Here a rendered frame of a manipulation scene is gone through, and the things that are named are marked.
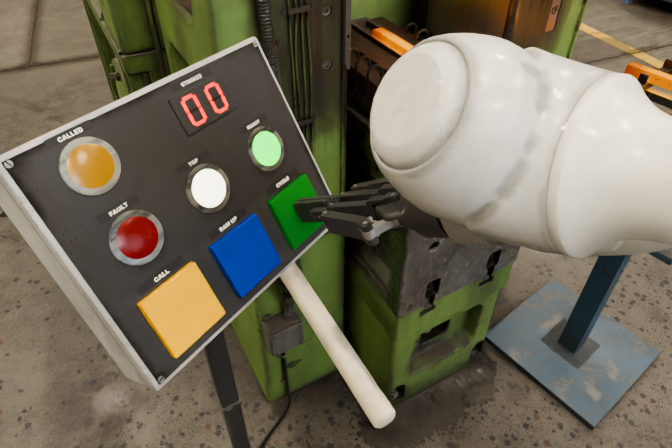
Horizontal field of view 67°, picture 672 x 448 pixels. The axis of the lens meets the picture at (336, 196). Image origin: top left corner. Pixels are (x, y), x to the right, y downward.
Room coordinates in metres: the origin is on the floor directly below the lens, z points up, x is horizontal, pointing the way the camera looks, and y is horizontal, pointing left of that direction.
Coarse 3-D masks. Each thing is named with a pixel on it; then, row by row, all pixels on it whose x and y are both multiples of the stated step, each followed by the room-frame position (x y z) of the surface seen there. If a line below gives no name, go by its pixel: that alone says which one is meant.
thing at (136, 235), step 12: (120, 228) 0.37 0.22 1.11; (132, 228) 0.38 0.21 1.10; (144, 228) 0.39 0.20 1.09; (156, 228) 0.39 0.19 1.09; (120, 240) 0.37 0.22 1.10; (132, 240) 0.37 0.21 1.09; (144, 240) 0.38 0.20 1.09; (156, 240) 0.38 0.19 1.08; (132, 252) 0.36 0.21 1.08; (144, 252) 0.37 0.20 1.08
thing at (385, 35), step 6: (378, 30) 1.14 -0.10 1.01; (384, 30) 1.14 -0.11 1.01; (378, 36) 1.12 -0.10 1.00; (384, 36) 1.10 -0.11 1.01; (390, 36) 1.10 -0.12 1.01; (396, 36) 1.10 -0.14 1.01; (390, 42) 1.08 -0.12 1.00; (396, 42) 1.07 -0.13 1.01; (402, 42) 1.07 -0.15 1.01; (396, 48) 1.06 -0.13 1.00; (402, 48) 1.04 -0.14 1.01; (408, 48) 1.04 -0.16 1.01
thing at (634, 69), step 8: (632, 64) 1.09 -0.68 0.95; (640, 64) 1.09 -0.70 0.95; (624, 72) 1.09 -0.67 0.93; (632, 72) 1.07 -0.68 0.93; (640, 72) 1.06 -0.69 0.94; (648, 72) 1.05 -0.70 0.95; (656, 72) 1.05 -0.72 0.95; (664, 72) 1.05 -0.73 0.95; (648, 80) 1.04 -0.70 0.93; (656, 80) 1.03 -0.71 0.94; (664, 80) 1.02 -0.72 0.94; (664, 88) 1.01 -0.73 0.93
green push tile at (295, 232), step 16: (304, 176) 0.55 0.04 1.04; (288, 192) 0.51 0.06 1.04; (304, 192) 0.53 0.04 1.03; (272, 208) 0.49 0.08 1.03; (288, 208) 0.50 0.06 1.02; (288, 224) 0.49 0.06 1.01; (304, 224) 0.50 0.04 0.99; (320, 224) 0.51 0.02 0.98; (288, 240) 0.47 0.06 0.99; (304, 240) 0.49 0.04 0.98
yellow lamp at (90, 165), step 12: (84, 144) 0.41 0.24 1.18; (96, 144) 0.42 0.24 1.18; (72, 156) 0.40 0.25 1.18; (84, 156) 0.40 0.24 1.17; (96, 156) 0.41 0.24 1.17; (108, 156) 0.42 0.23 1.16; (72, 168) 0.39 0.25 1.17; (84, 168) 0.40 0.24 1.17; (96, 168) 0.40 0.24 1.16; (108, 168) 0.41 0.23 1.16; (84, 180) 0.39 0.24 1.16; (96, 180) 0.39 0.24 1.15; (108, 180) 0.40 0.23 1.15
